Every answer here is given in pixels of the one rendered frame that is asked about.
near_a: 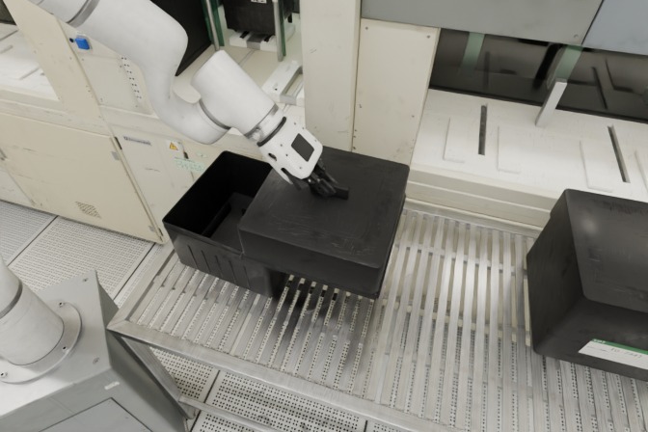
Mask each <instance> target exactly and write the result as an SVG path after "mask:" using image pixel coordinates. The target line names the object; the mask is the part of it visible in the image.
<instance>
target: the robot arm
mask: <svg viewBox="0 0 648 432"><path fill-rule="evenodd" d="M28 1H30V2H31V3H33V4H35V5H36V6H38V7H40V8H41V9H43V10H45V11H46V12H48V13H50V14H52V15H54V16H55V17H57V18H59V19H60V20H62V21H64V22H65V23H66V24H68V25H70V26H71V27H73V28H75V29H76V30H78V31H80V32H81V33H83V34H85V35H87V36H88V37H90V38H92V39H93V40H95V41H98V42H99V43H101V44H103V45H104V46H106V47H108V48H110V49H111V50H113V51H115V52H116V53H118V54H120V55H122V56H123V57H124V58H126V59H127V60H129V61H131V62H132V63H134V64H135V65H137V66H138V67H139V69H140V70H141V72H142V73H143V75H144V79H145V84H146V89H147V93H148V99H149V102H150V104H151V106H152V108H153V110H154V112H155V113H156V115H157V116H158V118H159V119H160V120H161V121H162V122H163V123H165V124H166V125H168V126H169V127H170V128H172V129H173V130H175V131H177V132H178V133H180V134H182V135H184V136H186V137H188V138H189V139H191V140H194V141H196V142H198V143H201V144H204V145H211V144H214V143H215V142H217V141H218V140H220V139H221V138H222V137H223V136H224V135H225V134H226V133H227V132H228V131H230V130H231V129H232V128H236V129H237V130H238V131H239V132H240V133H241V134H243V135H244V136H245V137H246V138H247V139H248V140H249V141H250V142H251V143H252V144H255V143H256V144H257V145H258V146H259V148H258V149H259V150H260V152H261V153H262V155H263V156H264V157H265V158H266V160H267V161H268V162H269V163H270V164H271V166H272V167H273V168H274V169H275V170H276V171H277V172H278V173H279V174H280V175H281V176H282V177H283V178H284V179H285V180H286V181H288V182H289V183H290V184H294V186H295V188H296V189H297V190H298V191H300V190H302V189H304V188H305V187H307V186H309V187H312V186H313V187H314V188H315V189H316V190H317V191H318V192H319V193H320V194H321V195H322V196H323V197H324V198H327V197H330V196H332V195H334V193H335V192H336V190H335V189H334V188H333V187H332V186H331V185H330V184H329V183H328V182H327V181H330V182H333V183H337V182H336V181H335V180H334V179H333V178H332V177H331V176H330V175H329V173H328V172H326V170H327V169H326V167H325V166H324V165H323V162H322V145H321V144H320V143H319V142H318V141H317V140H316V139H315V138H314V137H313V136H312V135H311V134H310V133H309V132H308V131H307V129H306V128H305V127H303V126H302V125H301V124H300V123H298V122H297V121H295V120H294V119H292V118H291V117H289V116H284V111H283V110H282V109H281V108H280V107H279V106H278V105H277V104H276V103H275V102H274V101H273V100H272V99H271V98H270V97H269V96H268V94H267V93H266V92H265V91H264V90H263V89H262V88H261V87H260V86H259V85H258V84H257V83H256V82H255V81H254V80H253V79H252V78H251V77H250V76H249V75H248V74H247V73H246V72H245V71H244V70H243V69H242V68H241V67H240V66H239V65H238V64H237V63H236V62H235V61H234V60H233V58H232V57H231V56H230V55H229V54H228V53H227V52H226V51H225V50H220V51H218V52H216V53H215V54H213V55H212V56H211V57H210V58H209V59H208V60H207V61H206V62H205V63H204V64H203V65H202V66H201V67H200V68H199V69H198V70H197V71H196V73H195V74H194V75H193V77H192V78H191V80H190V85H191V86H192V87H193V88H194V89H195V90H196V91H197V92H198V93H199V94H200V95H201V98H200V99H199V100H198V101H197V102H195V103H189V102H187V101H185V100H184V99H182V98H181V97H179V96H178V95H177V94H176V93H175V92H174V90H173V81H174V77H175V75H176V71H177V68H178V66H179V64H180V62H181V60H182V57H183V55H184V53H185V50H186V47H187V42H188V38H187V35H186V32H185V30H184V29H183V28H182V26H181V25H180V24H179V23H178V22H177V21H175V20H174V19H173V18H172V17H171V16H169V15H168V14H167V13H165V12H164V11H163V10H161V9H160V8H159V7H157V6H156V5H155V4H153V3H152V2H151V1H149V0H28ZM308 176H309V177H308ZM300 178H301V179H302V180H301V179H300ZM337 184H338V183H337ZM81 331H82V319H81V315H80V313H79V311H78V310H77V309H76V308H75V307H74V306H73V305H72V304H70V303H68V302H65V301H62V300H46V301H43V300H42V299H41V298H40V297H39V296H38V295H37V294H36V293H35V292H34V291H33V290H31V289H30V288H29V287H28V286H27V285H26V284H25V283H24V282H23V281H22V280H21V279H20V278H19V277H18V276H17V275H16V274H15V273H14V272H13V271H12V270H11V269H10V268H9V267H8V266H7V265H6V263H5V261H4V259H3V258H2V255H1V253H0V381H2V382H4V383H8V384H22V383H27V382H31V381H34V380H36V379H39V378H41V377H42V376H44V375H46V374H47V373H49V372H50V371H52V370H53V369H55V368H56V367H57V366H58V365H60V364H61V363H62V362H63V361H64V360H65V359H66V358H67V357H68V356H69V354H70V353H71V352H72V350H73V349H74V347H75V345H76V344H77V342H78V340H79V338H80V335H81Z"/></svg>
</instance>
